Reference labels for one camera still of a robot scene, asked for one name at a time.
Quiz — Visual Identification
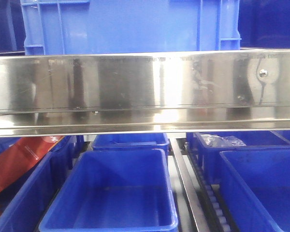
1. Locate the clear plastic bag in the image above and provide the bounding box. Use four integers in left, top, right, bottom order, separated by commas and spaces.
201, 134, 246, 147

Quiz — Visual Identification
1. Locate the large blue crate upper shelf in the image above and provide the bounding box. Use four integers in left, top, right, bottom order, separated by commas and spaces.
21, 0, 241, 55

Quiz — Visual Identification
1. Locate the blue bin rear centre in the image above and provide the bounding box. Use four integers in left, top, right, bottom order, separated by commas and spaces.
91, 133, 169, 156

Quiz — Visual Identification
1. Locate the stainless steel shelf beam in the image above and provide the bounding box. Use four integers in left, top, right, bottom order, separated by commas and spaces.
0, 49, 290, 137

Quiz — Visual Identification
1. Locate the blue bin front centre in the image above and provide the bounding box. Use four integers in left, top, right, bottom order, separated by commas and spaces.
39, 149, 178, 232

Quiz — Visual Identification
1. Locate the blue bin front left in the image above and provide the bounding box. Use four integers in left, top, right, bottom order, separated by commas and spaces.
0, 135, 84, 232

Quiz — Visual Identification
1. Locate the blue bin front right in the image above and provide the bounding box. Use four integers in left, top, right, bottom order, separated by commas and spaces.
220, 149, 290, 232

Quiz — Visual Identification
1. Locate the metal roller track rail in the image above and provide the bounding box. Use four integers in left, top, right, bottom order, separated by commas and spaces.
169, 138, 238, 232

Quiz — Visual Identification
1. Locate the red packet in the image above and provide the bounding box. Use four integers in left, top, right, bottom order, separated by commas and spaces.
0, 135, 64, 193

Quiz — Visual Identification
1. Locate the blue bin rear right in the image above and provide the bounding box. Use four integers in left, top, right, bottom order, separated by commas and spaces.
186, 131, 290, 185

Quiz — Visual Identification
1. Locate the blue bin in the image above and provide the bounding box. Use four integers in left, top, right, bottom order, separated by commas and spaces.
186, 131, 290, 185
0, 135, 84, 232
39, 149, 178, 232
91, 133, 169, 156
220, 149, 290, 232

